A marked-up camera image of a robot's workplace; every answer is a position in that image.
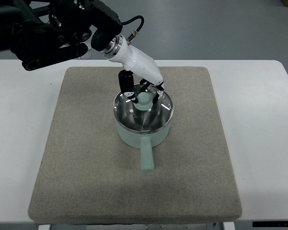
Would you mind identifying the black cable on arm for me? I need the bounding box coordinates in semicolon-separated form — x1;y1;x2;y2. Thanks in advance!
121;15;145;44

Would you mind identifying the mint green saucepan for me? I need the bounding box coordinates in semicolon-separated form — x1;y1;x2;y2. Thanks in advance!
116;121;171;173

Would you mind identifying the grey felt mat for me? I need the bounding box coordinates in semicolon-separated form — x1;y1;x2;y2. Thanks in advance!
28;67;242;224

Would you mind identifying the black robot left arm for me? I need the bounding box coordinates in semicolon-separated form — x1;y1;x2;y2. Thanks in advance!
0;0;123;71

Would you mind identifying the glass lid with green knob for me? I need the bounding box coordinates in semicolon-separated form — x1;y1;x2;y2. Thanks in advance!
113;84;173;134

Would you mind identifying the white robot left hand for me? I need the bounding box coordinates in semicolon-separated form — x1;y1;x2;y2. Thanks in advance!
103;35;164;104

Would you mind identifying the lower metal floor plate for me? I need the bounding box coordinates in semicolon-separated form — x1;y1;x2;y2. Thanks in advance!
82;52;92;59

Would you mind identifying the black table control panel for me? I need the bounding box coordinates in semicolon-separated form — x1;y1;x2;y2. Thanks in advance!
252;221;288;228

